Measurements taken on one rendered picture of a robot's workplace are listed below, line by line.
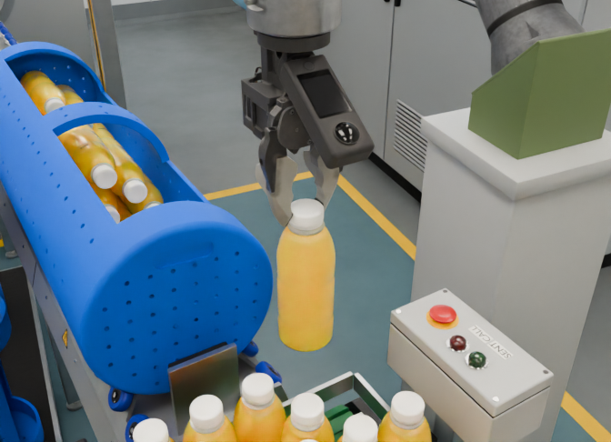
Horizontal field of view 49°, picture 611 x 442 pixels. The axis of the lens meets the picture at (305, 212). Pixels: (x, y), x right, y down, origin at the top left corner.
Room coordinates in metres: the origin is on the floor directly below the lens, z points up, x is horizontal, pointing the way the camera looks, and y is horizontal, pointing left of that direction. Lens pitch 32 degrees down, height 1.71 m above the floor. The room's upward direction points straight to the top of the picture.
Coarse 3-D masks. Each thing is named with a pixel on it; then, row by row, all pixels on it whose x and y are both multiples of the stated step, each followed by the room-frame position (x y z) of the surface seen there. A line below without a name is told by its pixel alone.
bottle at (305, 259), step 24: (288, 240) 0.61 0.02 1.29; (312, 240) 0.61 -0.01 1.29; (288, 264) 0.60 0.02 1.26; (312, 264) 0.60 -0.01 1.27; (288, 288) 0.60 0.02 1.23; (312, 288) 0.60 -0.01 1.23; (288, 312) 0.60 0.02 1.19; (312, 312) 0.60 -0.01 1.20; (288, 336) 0.60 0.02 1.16; (312, 336) 0.60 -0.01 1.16
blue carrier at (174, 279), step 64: (0, 64) 1.36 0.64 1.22; (64, 64) 1.49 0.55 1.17; (0, 128) 1.15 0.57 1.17; (64, 128) 1.04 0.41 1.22; (128, 128) 1.32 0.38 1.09; (64, 192) 0.86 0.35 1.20; (192, 192) 1.03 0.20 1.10; (64, 256) 0.75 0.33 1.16; (128, 256) 0.68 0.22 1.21; (192, 256) 0.73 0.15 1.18; (256, 256) 0.78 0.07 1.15; (128, 320) 0.68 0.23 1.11; (192, 320) 0.72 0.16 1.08; (256, 320) 0.77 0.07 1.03; (128, 384) 0.67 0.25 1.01
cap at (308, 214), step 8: (296, 200) 0.64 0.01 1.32; (304, 200) 0.64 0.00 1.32; (312, 200) 0.64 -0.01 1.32; (296, 208) 0.63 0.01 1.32; (304, 208) 0.63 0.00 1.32; (312, 208) 0.63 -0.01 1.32; (320, 208) 0.63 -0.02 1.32; (296, 216) 0.61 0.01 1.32; (304, 216) 0.61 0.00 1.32; (312, 216) 0.61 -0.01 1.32; (320, 216) 0.62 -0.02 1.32; (296, 224) 0.61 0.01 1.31; (304, 224) 0.61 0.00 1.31; (312, 224) 0.61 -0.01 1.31; (320, 224) 0.62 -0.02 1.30
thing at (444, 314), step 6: (432, 306) 0.71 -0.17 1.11; (438, 306) 0.71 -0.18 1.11; (444, 306) 0.71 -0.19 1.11; (450, 306) 0.71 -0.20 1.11; (432, 312) 0.70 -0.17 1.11; (438, 312) 0.70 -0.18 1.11; (444, 312) 0.70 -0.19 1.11; (450, 312) 0.70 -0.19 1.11; (432, 318) 0.69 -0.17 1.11; (438, 318) 0.69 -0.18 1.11; (444, 318) 0.69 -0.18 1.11; (450, 318) 0.69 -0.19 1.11
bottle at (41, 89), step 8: (32, 72) 1.44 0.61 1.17; (40, 72) 1.45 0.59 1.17; (24, 80) 1.42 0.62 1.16; (32, 80) 1.39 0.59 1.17; (40, 80) 1.38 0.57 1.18; (48, 80) 1.39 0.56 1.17; (24, 88) 1.40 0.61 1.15; (32, 88) 1.36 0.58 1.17; (40, 88) 1.34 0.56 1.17; (48, 88) 1.34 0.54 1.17; (56, 88) 1.35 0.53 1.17; (32, 96) 1.34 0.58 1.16; (40, 96) 1.32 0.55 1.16; (48, 96) 1.32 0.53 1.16; (56, 96) 1.33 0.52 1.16; (64, 96) 1.35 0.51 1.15; (40, 104) 1.31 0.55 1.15; (40, 112) 1.32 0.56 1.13
